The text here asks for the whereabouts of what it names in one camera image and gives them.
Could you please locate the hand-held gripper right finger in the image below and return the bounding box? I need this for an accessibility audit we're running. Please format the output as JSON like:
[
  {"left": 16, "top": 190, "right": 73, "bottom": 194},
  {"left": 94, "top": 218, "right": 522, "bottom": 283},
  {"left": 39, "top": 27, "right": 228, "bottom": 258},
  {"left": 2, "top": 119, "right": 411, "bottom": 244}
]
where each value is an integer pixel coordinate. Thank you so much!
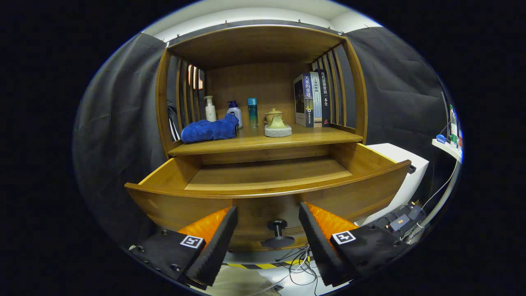
[{"left": 299, "top": 202, "right": 411, "bottom": 287}]

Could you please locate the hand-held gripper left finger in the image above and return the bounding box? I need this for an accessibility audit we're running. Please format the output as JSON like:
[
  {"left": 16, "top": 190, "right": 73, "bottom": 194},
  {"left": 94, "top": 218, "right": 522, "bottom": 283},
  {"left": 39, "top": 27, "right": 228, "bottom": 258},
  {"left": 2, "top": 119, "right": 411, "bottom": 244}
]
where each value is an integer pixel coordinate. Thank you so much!
[{"left": 129, "top": 206, "right": 238, "bottom": 287}]

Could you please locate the wooden drawer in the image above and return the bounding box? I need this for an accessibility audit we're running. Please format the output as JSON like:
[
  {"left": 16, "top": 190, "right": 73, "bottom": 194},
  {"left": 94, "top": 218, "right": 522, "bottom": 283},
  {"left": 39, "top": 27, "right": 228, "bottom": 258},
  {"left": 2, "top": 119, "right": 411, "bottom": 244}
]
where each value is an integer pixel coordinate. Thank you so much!
[{"left": 125, "top": 142, "right": 411, "bottom": 252}]

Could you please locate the green and grey soap dish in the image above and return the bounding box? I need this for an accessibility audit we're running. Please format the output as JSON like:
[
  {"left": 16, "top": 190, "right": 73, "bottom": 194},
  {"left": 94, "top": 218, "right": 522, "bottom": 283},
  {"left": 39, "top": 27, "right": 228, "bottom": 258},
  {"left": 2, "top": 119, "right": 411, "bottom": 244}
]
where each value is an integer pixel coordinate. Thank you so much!
[{"left": 264, "top": 115, "right": 292, "bottom": 138}]

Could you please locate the wooden countertop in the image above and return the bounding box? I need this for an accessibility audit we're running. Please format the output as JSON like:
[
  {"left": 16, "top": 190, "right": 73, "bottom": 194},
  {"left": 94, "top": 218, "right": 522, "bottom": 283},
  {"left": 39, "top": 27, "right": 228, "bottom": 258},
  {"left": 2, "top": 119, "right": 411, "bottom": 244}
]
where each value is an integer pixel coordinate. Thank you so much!
[{"left": 168, "top": 123, "right": 364, "bottom": 157}]

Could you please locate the white drawer unit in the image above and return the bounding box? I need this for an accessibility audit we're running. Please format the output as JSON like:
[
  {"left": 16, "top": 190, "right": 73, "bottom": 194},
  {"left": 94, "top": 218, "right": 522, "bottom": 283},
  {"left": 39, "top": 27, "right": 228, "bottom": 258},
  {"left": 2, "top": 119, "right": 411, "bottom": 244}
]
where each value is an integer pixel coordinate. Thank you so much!
[{"left": 355, "top": 143, "right": 429, "bottom": 227}]

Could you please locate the wooden cabinet with slatted shelf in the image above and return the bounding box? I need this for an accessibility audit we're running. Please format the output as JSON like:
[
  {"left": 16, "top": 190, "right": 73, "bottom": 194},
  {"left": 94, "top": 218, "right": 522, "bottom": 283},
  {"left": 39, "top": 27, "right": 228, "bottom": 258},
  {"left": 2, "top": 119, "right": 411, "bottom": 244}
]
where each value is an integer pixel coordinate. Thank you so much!
[{"left": 125, "top": 25, "right": 411, "bottom": 252}]

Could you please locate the yellow black floor tape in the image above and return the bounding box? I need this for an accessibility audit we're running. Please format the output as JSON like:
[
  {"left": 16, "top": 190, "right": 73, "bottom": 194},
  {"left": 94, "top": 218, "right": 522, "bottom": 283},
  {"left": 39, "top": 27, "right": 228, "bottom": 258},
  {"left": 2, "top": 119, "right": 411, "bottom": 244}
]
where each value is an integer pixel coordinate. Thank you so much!
[{"left": 224, "top": 257, "right": 309, "bottom": 270}]

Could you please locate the dark adapter with orange label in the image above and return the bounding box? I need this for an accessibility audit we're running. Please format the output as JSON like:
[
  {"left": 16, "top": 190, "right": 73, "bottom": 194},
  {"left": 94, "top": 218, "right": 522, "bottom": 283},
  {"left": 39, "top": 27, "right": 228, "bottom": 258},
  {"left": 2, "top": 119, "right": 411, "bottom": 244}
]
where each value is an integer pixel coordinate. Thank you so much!
[{"left": 388, "top": 214, "right": 411, "bottom": 233}]

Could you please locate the blue folded towel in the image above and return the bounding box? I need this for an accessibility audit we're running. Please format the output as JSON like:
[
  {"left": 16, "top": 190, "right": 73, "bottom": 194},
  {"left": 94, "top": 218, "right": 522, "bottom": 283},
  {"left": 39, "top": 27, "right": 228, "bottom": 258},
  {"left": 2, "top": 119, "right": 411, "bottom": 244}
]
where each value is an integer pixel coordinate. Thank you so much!
[{"left": 181, "top": 114, "right": 240, "bottom": 143}]

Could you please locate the white pump bottle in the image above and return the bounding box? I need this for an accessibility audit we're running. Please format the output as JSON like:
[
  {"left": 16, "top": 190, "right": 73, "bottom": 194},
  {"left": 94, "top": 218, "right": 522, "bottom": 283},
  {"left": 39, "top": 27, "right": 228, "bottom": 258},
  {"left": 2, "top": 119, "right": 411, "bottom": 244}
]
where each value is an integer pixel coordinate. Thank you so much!
[{"left": 204, "top": 95, "right": 217, "bottom": 123}]

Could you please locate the white lotion bottle blue cap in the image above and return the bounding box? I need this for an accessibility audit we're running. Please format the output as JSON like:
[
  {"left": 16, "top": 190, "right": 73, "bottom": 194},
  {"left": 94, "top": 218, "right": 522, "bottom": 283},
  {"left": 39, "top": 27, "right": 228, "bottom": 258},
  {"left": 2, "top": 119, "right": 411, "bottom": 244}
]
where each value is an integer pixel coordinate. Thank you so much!
[{"left": 226, "top": 100, "right": 243, "bottom": 129}]

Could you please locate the teal clear bottle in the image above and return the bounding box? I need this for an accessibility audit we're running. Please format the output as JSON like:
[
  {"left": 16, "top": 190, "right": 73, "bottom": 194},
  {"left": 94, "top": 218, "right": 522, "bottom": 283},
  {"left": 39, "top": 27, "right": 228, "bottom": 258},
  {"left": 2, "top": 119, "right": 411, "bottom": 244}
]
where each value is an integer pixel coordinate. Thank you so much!
[{"left": 247, "top": 97, "right": 259, "bottom": 128}]

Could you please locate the book with pale spine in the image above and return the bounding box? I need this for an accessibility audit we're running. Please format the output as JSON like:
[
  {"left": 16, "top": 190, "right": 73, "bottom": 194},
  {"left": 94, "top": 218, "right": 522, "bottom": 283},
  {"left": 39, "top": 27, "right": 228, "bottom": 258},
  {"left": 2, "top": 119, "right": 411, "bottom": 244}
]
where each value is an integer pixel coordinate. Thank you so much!
[{"left": 309, "top": 72, "right": 323, "bottom": 127}]

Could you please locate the book with black spine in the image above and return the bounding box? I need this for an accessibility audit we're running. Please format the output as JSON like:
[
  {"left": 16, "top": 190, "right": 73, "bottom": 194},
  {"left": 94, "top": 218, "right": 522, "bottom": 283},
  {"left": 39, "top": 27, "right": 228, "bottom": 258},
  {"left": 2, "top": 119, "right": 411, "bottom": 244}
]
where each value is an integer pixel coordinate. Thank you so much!
[{"left": 316, "top": 69, "right": 332, "bottom": 127}]

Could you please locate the book with blue spine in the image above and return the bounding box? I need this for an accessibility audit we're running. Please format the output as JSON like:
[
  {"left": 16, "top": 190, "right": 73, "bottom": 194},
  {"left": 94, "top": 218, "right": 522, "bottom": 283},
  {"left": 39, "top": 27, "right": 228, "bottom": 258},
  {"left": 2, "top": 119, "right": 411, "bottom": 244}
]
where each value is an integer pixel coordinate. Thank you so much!
[{"left": 293, "top": 74, "right": 314, "bottom": 128}]

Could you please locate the white side table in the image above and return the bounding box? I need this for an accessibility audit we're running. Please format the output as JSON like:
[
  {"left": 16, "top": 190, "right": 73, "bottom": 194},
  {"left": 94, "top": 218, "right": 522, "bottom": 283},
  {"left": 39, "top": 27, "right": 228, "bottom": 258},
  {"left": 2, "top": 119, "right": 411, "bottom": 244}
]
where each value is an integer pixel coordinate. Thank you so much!
[{"left": 409, "top": 138, "right": 463, "bottom": 245}]

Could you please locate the clear bottle green label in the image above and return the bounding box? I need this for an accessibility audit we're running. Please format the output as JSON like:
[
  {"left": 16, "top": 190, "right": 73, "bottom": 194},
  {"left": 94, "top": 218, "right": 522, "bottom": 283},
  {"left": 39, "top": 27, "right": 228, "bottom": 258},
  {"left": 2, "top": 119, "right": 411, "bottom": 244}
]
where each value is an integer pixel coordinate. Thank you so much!
[{"left": 449, "top": 104, "right": 458, "bottom": 146}]

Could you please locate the tangle of black cables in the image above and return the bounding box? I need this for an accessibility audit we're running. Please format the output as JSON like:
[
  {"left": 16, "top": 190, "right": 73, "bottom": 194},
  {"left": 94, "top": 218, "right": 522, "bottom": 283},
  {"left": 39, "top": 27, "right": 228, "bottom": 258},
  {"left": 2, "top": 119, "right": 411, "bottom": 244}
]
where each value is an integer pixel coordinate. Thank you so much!
[{"left": 275, "top": 245, "right": 320, "bottom": 296}]

